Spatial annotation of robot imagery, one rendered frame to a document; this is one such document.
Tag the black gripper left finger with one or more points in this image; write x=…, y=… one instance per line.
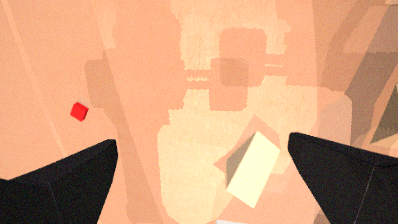
x=72, y=190

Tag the small red block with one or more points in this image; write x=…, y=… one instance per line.
x=79, y=111

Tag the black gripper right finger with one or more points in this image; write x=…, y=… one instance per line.
x=351, y=185

